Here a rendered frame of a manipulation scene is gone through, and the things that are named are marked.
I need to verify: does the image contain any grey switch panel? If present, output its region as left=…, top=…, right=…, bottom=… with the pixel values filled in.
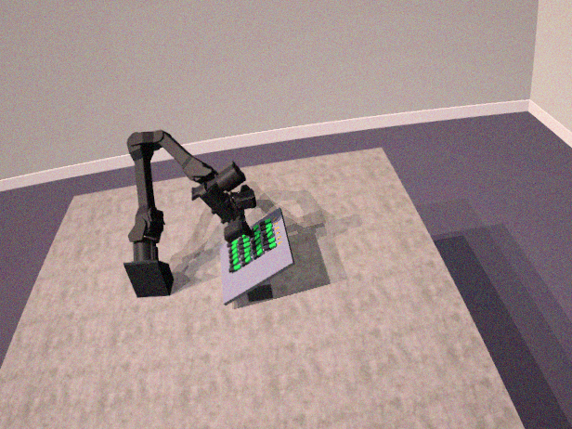
left=220, top=208, right=295, bottom=306

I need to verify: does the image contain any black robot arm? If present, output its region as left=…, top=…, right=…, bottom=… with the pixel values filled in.
left=126, top=130, right=256, bottom=262

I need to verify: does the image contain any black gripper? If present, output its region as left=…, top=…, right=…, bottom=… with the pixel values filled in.
left=210, top=192, right=253, bottom=243

